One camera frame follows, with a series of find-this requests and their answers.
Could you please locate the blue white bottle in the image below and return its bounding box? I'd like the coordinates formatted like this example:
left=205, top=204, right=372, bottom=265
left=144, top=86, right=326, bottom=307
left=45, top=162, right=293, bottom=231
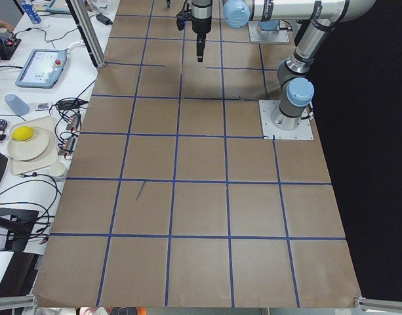
left=21, top=0, right=41, bottom=24

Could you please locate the black power adapter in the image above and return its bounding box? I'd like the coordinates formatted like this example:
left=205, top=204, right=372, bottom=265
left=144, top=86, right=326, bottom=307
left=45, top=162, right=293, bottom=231
left=96, top=13, right=113, bottom=26

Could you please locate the black monitor stand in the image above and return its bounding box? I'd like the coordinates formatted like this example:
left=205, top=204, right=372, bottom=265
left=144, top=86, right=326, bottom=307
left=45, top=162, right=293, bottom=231
left=0, top=207, right=39, bottom=252

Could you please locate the aluminium frame post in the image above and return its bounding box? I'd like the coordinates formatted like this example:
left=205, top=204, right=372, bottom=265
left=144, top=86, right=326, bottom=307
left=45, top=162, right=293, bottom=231
left=66, top=0, right=106, bottom=69

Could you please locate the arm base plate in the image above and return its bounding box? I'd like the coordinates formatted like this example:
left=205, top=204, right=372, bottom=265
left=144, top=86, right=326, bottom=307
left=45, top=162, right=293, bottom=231
left=248, top=21, right=290, bottom=45
left=259, top=100, right=313, bottom=140

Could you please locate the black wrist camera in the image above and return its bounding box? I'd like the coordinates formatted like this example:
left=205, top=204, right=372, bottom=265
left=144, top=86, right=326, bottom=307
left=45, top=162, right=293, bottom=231
left=176, top=1, right=191, bottom=31

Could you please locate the white paper cup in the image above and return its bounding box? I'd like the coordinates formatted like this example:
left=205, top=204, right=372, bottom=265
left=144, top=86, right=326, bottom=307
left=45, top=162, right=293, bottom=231
left=49, top=162, right=68, bottom=181

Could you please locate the beige tray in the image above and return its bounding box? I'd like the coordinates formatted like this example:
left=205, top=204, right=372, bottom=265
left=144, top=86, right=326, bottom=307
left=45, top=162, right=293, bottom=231
left=7, top=116, right=58, bottom=175

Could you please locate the beige plate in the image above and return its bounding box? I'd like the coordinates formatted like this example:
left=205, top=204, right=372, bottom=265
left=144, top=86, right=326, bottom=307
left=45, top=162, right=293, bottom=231
left=7, top=127, right=50, bottom=161

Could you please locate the yellow lemon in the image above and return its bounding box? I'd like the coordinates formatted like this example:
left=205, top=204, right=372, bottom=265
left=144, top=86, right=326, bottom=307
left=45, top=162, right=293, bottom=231
left=12, top=126, right=34, bottom=141

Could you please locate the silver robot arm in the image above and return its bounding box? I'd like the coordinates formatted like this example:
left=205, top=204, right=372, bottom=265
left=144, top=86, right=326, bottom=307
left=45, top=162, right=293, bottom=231
left=257, top=20, right=280, bottom=33
left=222, top=1, right=375, bottom=85

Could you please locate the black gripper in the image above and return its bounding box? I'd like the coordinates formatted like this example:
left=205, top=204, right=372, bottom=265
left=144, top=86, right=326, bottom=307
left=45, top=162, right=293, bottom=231
left=191, top=18, right=210, bottom=63

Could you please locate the teach pendant tablet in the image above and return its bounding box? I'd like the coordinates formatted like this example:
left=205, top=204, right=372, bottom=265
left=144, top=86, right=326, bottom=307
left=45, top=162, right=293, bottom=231
left=15, top=49, right=67, bottom=89

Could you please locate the blue plastic cup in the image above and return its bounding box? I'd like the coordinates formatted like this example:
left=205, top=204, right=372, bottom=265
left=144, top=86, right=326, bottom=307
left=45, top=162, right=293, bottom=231
left=5, top=94, right=30, bottom=116

